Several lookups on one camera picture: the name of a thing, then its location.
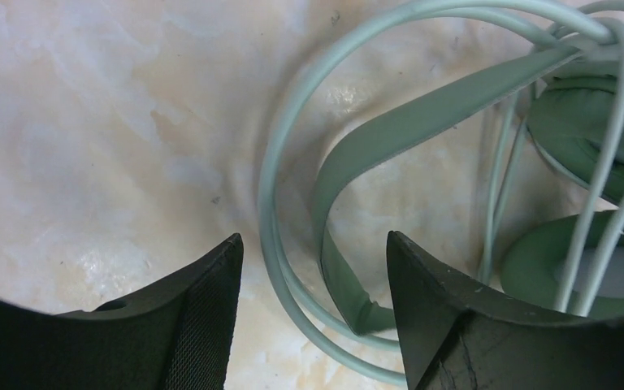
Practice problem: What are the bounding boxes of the mint green headphones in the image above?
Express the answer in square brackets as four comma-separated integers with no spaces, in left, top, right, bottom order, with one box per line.
[257,0,624,388]

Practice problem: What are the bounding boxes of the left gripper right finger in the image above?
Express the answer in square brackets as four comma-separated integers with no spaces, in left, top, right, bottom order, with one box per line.
[387,232,624,389]

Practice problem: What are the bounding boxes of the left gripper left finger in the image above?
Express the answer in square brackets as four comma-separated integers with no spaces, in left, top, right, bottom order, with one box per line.
[0,234,244,389]

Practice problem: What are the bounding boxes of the mint green cable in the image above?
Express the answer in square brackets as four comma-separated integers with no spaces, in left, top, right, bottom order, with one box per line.
[475,15,624,319]

